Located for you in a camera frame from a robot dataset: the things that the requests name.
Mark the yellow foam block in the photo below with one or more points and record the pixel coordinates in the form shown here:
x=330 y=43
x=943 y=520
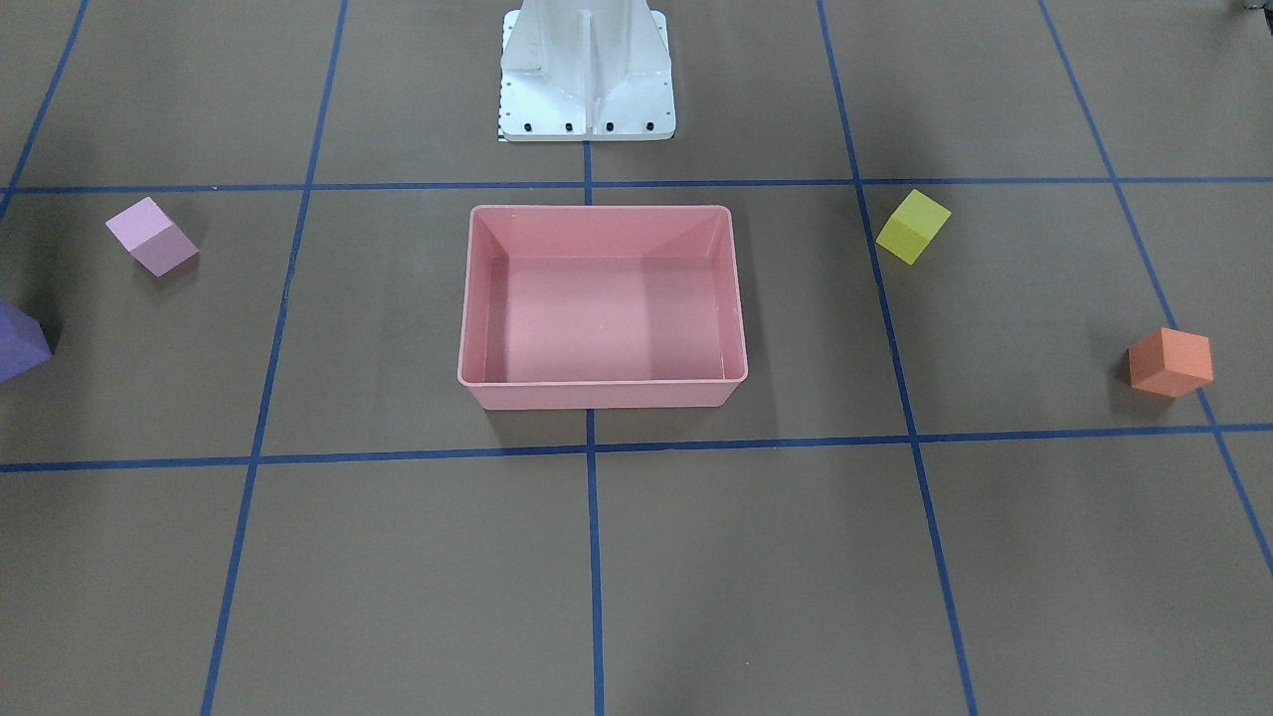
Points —
x=912 y=227

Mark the orange foam block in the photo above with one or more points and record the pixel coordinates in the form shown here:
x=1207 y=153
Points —
x=1170 y=363

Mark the purple foam block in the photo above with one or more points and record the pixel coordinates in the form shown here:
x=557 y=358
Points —
x=23 y=342

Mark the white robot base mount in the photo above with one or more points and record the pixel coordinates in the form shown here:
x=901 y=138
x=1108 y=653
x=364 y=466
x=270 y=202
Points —
x=585 y=71

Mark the light pink foam block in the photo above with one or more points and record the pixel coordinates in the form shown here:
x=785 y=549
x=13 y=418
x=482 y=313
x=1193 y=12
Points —
x=152 y=237

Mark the pink plastic bin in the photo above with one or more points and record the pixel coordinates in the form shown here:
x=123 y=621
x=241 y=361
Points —
x=572 y=308

